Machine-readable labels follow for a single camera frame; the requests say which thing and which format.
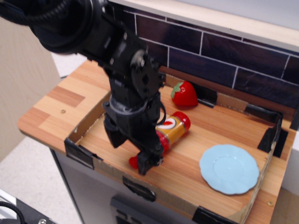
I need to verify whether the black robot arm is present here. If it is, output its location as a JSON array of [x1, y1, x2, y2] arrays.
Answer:
[[0, 0, 165, 175]]

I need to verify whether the red hot sauce bottle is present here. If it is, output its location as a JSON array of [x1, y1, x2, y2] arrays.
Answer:
[[128, 111, 192, 169]]

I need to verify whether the red toy strawberry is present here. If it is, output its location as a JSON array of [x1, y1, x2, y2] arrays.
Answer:
[[171, 81, 198, 106]]

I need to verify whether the dark tiled backsplash panel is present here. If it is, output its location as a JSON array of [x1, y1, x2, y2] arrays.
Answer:
[[113, 0, 299, 110]]

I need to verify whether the grey cabinet base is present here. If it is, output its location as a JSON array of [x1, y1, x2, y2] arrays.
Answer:
[[52, 151, 192, 224]]

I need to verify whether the cardboard fence with black tape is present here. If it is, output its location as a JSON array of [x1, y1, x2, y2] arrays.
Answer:
[[66, 63, 295, 224]]

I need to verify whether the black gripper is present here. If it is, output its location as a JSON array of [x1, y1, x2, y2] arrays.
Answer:
[[102, 93, 167, 176]]

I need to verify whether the light blue plate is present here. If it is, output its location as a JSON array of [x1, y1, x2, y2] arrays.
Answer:
[[199, 144, 259, 195]]

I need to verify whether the black braided cable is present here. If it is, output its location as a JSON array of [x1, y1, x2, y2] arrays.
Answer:
[[0, 201, 25, 224]]

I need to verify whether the light wooden board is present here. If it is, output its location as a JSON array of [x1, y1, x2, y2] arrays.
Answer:
[[0, 19, 60, 160]]

